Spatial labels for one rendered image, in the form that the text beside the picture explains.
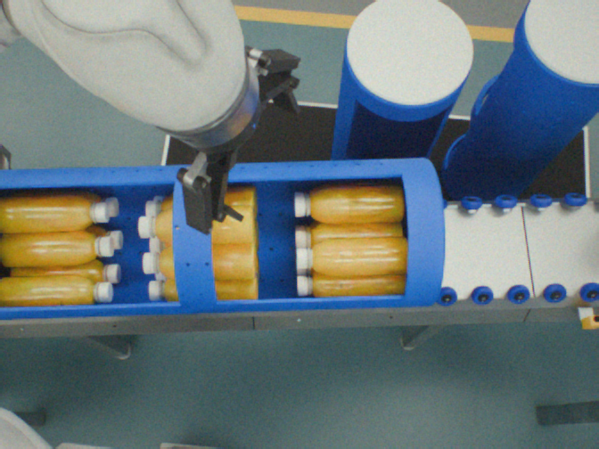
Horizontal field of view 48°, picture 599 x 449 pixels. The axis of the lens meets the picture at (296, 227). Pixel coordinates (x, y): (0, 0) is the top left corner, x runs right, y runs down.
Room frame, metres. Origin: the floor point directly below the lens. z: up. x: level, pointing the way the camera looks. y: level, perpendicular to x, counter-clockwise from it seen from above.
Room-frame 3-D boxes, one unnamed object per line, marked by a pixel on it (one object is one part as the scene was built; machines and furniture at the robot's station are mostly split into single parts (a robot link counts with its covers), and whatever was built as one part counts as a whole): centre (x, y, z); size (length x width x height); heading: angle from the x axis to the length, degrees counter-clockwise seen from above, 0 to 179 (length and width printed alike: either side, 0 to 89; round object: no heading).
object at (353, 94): (0.82, -0.25, 0.59); 0.28 x 0.28 x 0.88
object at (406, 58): (0.82, -0.25, 1.03); 0.28 x 0.28 x 0.01
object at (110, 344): (0.28, 0.60, 0.31); 0.06 x 0.06 x 0.63; 2
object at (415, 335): (0.31, -0.39, 0.31); 0.06 x 0.06 x 0.63; 2
